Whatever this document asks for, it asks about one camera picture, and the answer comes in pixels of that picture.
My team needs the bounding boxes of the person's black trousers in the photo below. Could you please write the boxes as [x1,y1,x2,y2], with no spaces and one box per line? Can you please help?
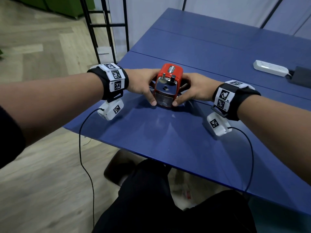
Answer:
[92,159,258,233]

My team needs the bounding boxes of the red pencil sharpener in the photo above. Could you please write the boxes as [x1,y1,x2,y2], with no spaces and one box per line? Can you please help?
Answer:
[153,63,184,108]

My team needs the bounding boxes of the black power adapter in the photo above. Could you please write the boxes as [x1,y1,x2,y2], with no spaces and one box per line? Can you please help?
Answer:
[288,66,311,89]

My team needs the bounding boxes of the green cabinet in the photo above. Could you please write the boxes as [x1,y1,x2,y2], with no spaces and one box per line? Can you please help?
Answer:
[14,0,96,19]

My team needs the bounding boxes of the dark brown stool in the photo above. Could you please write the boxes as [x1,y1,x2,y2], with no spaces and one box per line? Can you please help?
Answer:
[104,149,147,188]

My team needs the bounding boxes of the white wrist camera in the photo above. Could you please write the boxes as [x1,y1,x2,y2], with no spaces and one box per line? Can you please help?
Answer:
[97,98,124,121]
[207,112,233,137]

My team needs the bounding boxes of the person's left hand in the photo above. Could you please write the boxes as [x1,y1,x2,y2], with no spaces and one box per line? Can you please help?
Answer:
[125,68,161,106]

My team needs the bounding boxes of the person's left forearm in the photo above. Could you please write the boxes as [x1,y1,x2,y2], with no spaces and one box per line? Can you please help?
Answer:
[0,72,105,146]

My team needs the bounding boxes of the person's right forearm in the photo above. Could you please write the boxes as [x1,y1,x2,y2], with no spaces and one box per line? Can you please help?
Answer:
[237,94,311,186]

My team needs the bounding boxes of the person's right hand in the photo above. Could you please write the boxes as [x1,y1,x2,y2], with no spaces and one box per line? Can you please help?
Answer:
[172,73,223,107]

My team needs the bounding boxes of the person's black sleeve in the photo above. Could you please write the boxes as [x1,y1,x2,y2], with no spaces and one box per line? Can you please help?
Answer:
[0,105,26,169]

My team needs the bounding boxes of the white power strip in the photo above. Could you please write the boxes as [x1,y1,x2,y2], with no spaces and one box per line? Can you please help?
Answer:
[253,60,290,77]

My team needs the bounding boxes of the black metal shelf frame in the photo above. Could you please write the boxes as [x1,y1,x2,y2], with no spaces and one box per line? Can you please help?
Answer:
[79,0,130,65]

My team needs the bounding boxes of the thin black cable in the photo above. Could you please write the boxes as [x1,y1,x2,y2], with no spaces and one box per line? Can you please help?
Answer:
[79,108,105,229]
[227,127,254,193]

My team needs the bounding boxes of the black wristband with marker tags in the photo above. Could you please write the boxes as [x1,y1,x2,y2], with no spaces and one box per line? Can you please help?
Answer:
[87,63,129,103]
[212,80,261,121]

